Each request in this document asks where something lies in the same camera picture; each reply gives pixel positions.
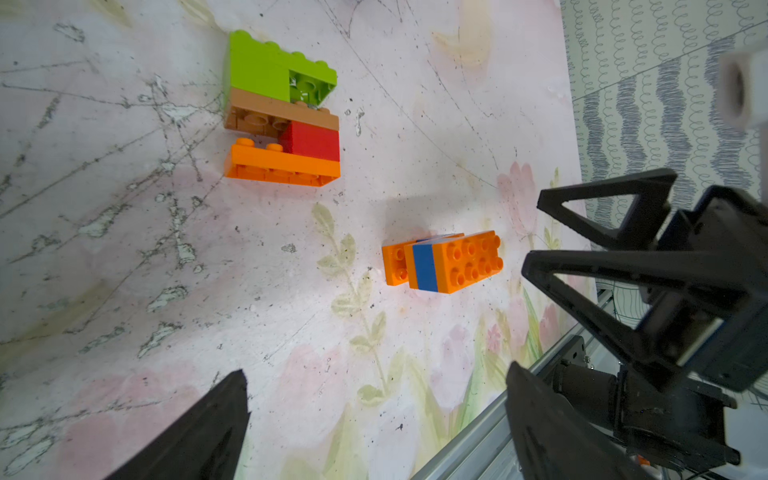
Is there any orange lego brick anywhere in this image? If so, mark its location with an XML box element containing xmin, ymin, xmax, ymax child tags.
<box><xmin>432</xmin><ymin>231</ymin><xmax>504</xmax><ymax>294</ymax></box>
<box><xmin>381</xmin><ymin>232</ymin><xmax>466</xmax><ymax>287</ymax></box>
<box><xmin>225</xmin><ymin>138</ymin><xmax>341</xmax><ymax>187</ymax></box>
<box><xmin>404</xmin><ymin>240</ymin><xmax>418</xmax><ymax>289</ymax></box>

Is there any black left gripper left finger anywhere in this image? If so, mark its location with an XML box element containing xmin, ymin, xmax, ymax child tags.
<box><xmin>109</xmin><ymin>370</ymin><xmax>250</xmax><ymax>479</ymax></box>

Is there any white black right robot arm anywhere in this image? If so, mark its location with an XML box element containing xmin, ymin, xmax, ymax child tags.
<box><xmin>522</xmin><ymin>168</ymin><xmax>767</xmax><ymax>473</ymax></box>

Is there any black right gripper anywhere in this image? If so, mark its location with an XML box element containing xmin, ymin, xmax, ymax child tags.
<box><xmin>522</xmin><ymin>168</ymin><xmax>767</xmax><ymax>393</ymax></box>

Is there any tan lego plate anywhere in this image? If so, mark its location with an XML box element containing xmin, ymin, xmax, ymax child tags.
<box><xmin>223</xmin><ymin>87</ymin><xmax>339</xmax><ymax>139</ymax></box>

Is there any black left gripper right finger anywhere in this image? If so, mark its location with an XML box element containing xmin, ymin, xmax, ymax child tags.
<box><xmin>506</xmin><ymin>362</ymin><xmax>650</xmax><ymax>479</ymax></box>

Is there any blue lego brick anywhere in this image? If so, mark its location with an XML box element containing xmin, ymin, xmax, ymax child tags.
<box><xmin>412</xmin><ymin>243</ymin><xmax>439</xmax><ymax>292</ymax></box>

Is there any green long lego brick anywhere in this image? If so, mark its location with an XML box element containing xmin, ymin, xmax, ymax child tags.
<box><xmin>222</xmin><ymin>30</ymin><xmax>338</xmax><ymax>106</ymax></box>

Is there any red lego brick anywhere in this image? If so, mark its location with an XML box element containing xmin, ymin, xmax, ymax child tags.
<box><xmin>278</xmin><ymin>122</ymin><xmax>340</xmax><ymax>162</ymax></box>

